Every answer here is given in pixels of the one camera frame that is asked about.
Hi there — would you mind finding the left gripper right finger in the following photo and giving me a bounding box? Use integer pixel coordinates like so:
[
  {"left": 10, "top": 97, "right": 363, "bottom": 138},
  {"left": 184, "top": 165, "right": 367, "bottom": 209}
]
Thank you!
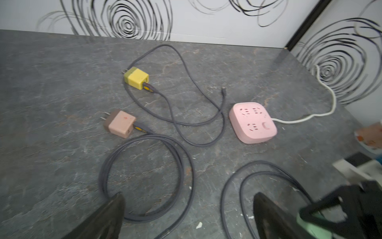
[{"left": 253, "top": 193, "right": 301, "bottom": 239}]

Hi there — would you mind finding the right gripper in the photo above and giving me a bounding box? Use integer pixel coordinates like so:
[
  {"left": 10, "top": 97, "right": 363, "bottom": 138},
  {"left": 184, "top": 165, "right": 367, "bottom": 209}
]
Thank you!
[{"left": 299, "top": 181, "right": 382, "bottom": 239}]

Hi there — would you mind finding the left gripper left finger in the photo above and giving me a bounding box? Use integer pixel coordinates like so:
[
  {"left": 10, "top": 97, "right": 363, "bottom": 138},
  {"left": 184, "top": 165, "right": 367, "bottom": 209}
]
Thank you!
[{"left": 63, "top": 192, "right": 125, "bottom": 239}]

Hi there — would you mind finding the green plug grey cable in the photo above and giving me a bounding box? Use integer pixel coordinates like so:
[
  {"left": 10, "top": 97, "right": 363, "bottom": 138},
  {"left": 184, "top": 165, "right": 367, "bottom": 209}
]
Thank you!
[{"left": 220, "top": 160, "right": 314, "bottom": 239}]

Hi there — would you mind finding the green charger plug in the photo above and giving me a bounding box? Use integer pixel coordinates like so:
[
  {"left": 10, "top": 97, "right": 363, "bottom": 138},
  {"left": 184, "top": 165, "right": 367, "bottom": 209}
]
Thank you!
[{"left": 296, "top": 214, "right": 333, "bottom": 239}]

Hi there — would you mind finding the pink power strip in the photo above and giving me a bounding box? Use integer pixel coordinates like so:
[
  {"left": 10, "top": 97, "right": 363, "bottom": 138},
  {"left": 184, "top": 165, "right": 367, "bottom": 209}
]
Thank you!
[{"left": 229, "top": 102, "right": 278, "bottom": 144}]

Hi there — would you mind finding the white lid jar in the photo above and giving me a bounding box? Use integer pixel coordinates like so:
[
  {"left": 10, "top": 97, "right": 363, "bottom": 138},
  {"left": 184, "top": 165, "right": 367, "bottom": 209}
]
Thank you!
[{"left": 354, "top": 120, "right": 382, "bottom": 155}]

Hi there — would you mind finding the brown pink charger plug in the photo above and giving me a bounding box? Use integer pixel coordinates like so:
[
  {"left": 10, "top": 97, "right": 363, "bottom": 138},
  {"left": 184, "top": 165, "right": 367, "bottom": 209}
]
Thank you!
[{"left": 101, "top": 109, "right": 136, "bottom": 138}]

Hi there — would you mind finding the yellow charger plug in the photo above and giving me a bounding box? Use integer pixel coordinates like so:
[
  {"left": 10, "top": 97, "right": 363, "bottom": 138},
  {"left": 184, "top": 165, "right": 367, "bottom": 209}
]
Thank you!
[{"left": 123, "top": 67, "right": 149, "bottom": 90}]

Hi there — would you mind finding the white power strip cord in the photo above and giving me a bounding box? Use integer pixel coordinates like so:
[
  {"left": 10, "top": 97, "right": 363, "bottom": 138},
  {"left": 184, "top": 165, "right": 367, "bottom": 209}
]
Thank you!
[{"left": 271, "top": 64, "right": 337, "bottom": 125}]

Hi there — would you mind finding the yellow plug grey cable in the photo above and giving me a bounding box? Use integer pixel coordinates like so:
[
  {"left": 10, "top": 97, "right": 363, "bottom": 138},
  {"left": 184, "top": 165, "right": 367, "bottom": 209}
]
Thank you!
[{"left": 123, "top": 44, "right": 227, "bottom": 147}]

